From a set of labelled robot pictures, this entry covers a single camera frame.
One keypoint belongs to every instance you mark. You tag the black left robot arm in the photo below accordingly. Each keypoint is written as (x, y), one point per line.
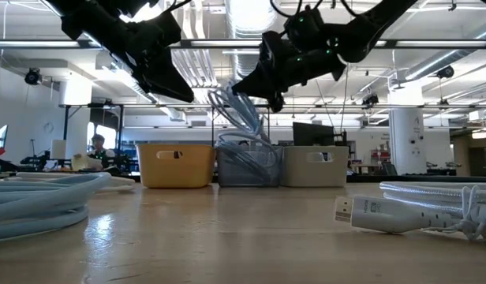
(89, 19)

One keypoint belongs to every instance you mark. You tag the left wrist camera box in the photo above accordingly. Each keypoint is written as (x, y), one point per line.
(164, 27)

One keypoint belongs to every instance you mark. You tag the person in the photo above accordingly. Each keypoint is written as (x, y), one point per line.
(98, 152)

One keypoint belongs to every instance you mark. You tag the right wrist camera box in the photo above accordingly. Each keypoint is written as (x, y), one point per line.
(272, 45)

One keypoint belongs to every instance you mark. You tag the white plastic bin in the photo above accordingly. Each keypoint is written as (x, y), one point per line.
(314, 173)

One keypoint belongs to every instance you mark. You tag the black table frame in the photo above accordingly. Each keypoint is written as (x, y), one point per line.
(365, 178)

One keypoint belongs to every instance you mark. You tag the grey plastic bin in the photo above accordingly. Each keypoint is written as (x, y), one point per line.
(224, 180)

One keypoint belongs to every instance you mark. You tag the black metal rig frame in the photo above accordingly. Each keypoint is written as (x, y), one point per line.
(65, 126)

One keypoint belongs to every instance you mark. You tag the yellow plastic bin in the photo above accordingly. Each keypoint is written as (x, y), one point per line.
(176, 169)

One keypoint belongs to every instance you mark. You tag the black ceiling spotlight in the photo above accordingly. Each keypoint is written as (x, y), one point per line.
(32, 77)
(445, 72)
(370, 99)

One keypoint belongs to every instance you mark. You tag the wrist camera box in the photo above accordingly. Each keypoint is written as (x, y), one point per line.
(164, 27)
(272, 45)

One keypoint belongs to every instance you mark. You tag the white pillar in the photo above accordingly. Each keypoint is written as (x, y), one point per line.
(406, 138)

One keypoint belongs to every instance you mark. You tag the overhead light bar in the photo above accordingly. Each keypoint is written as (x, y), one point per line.
(424, 43)

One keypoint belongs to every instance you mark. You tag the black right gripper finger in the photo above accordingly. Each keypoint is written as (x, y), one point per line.
(277, 102)
(260, 81)

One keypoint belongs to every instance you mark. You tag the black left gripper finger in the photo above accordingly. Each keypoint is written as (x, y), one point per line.
(166, 81)

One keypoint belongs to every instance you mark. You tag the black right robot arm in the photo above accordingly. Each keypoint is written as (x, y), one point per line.
(365, 27)

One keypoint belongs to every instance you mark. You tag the black monitor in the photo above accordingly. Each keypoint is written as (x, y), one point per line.
(312, 134)

